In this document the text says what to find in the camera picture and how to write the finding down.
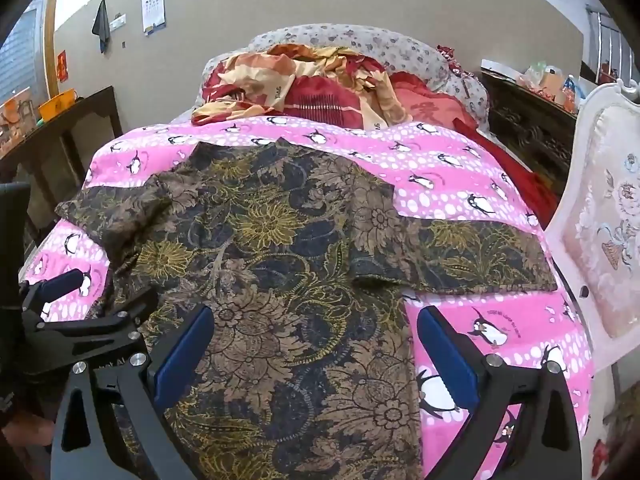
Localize pink penguin print blanket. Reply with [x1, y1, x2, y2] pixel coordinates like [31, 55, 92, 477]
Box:
[20, 115, 596, 480]

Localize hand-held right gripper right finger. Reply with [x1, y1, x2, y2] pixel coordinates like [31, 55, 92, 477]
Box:
[416, 304, 584, 480]

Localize red cloth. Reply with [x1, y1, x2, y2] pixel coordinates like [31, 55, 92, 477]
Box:
[455, 120, 558, 211]

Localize red and yellow floral quilt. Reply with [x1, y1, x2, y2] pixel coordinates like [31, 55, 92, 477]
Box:
[192, 44, 416, 128]

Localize window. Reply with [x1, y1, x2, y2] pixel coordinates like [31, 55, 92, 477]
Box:
[0, 0, 48, 106]

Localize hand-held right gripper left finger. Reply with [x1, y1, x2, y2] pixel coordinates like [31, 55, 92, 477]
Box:
[50, 302, 216, 480]

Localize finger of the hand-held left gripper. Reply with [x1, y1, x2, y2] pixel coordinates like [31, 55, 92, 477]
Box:
[19, 268, 86, 313]
[30, 285, 161, 363]

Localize red pillow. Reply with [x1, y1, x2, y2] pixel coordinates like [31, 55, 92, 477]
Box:
[390, 72, 481, 131]

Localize orange box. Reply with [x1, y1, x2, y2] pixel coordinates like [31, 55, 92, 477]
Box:
[37, 89, 78, 121]

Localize dark brown floral shirt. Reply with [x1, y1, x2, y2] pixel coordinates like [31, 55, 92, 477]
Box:
[55, 137, 558, 480]

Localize eye chart poster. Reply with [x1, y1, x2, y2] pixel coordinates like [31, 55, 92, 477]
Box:
[141, 0, 167, 36]

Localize metal stair railing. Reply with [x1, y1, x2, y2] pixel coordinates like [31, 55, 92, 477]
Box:
[585, 5, 640, 86]

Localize plastic snack bags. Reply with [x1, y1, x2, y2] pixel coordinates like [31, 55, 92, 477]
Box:
[517, 62, 563, 101]

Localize brown wooden cabinet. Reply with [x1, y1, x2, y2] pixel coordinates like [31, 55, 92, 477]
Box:
[0, 85, 123, 241]

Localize dark hanging cloth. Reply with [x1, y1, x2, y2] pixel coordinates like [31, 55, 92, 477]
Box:
[92, 0, 112, 54]

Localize dark wooden headboard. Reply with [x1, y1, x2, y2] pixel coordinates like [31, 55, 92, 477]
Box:
[480, 60, 578, 201]

